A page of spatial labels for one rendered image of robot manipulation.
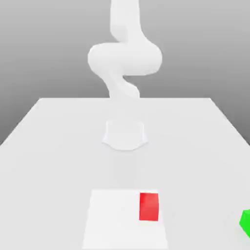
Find small red cube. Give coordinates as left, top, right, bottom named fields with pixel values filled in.
left=139, top=192, right=159, bottom=222

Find small green cube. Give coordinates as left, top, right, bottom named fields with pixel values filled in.
left=239, top=208, right=250, bottom=239

